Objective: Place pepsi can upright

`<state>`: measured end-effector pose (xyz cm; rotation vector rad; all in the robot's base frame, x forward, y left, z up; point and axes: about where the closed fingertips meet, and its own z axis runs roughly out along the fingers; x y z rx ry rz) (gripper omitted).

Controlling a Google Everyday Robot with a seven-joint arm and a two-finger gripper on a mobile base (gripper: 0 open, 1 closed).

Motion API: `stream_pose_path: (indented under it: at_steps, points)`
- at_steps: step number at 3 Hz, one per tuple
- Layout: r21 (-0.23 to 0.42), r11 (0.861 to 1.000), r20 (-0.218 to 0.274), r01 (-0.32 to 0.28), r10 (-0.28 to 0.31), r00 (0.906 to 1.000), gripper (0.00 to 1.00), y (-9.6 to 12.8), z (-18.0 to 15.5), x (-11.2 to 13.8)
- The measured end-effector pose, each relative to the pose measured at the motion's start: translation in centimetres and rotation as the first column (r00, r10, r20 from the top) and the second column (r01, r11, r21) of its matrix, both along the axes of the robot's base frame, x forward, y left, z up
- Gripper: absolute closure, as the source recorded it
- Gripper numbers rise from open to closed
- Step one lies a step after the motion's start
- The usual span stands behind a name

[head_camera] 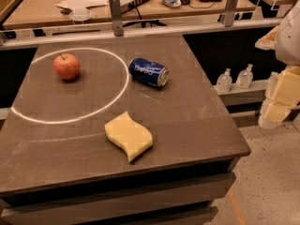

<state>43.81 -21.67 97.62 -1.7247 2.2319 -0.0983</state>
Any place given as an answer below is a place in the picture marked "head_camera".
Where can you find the blue pepsi can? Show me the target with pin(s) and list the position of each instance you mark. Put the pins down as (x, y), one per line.
(148, 72)

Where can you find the right clear sanitizer bottle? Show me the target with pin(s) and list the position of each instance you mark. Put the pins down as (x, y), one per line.
(245, 77)

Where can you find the wooden background desk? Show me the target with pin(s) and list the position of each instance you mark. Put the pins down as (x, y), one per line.
(40, 13)

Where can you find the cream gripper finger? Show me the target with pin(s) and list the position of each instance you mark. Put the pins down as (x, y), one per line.
(284, 88)
(272, 115)

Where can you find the blue white face mask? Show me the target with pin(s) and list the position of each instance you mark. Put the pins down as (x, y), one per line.
(172, 3)

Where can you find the yellow wavy sponge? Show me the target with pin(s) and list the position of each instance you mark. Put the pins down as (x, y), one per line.
(132, 137)

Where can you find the clear round lid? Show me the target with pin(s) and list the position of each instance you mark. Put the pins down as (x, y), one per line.
(80, 14)

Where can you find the white papers on desk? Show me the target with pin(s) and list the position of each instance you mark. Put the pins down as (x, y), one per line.
(81, 3)

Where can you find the clear sanitizer bottle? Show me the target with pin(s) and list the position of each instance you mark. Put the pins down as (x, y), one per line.
(224, 81)
(245, 77)

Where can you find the right grey metal post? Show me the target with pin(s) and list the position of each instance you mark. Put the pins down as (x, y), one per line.
(229, 15)

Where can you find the grey metal post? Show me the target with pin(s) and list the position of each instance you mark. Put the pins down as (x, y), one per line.
(229, 15)
(117, 25)

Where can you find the left clear sanitizer bottle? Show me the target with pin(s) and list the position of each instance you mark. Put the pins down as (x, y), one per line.
(224, 81)

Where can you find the white circle tape marking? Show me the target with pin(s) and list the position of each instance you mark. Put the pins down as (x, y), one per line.
(45, 98)

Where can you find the red apple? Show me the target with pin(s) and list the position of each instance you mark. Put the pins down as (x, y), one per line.
(67, 66)

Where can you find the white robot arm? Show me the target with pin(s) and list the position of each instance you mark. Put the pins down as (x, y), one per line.
(284, 39)

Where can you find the left grey metal post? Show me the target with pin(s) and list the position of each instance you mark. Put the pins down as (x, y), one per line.
(117, 25)

